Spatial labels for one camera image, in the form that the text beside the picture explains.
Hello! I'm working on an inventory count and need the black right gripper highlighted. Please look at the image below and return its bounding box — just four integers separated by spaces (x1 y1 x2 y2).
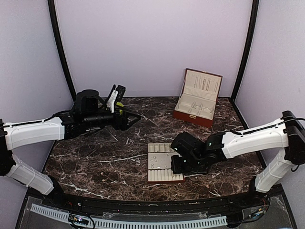
171 154 203 174

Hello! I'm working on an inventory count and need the beige jewelry tray insert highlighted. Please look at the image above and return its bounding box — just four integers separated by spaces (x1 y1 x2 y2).
148 143 184 184

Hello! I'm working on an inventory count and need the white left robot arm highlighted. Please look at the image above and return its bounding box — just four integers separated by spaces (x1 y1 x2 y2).
0 85 141 208

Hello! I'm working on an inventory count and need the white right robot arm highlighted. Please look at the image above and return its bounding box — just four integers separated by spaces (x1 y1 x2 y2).
170 111 305 207

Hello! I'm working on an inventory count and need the red wooden jewelry box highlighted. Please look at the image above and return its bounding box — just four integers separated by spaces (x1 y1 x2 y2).
173 68 223 128

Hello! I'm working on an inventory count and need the green plastic bowl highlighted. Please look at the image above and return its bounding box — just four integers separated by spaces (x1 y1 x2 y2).
116 102 123 115

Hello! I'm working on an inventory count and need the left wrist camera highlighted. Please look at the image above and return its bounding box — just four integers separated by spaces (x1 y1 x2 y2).
106 84 126 113

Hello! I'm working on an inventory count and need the black front table rail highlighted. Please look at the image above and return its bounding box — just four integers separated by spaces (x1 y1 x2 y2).
32 177 270 215

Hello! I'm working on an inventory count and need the white slotted cable duct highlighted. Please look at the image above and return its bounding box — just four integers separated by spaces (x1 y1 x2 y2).
30 204 228 229

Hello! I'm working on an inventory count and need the black left frame post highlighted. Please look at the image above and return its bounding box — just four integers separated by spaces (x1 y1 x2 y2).
47 0 76 101

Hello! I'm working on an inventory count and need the black frame post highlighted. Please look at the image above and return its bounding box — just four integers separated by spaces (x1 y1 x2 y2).
47 0 76 101
230 0 260 102

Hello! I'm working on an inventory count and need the black right frame post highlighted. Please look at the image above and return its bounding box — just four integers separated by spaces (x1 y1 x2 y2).
230 0 260 102

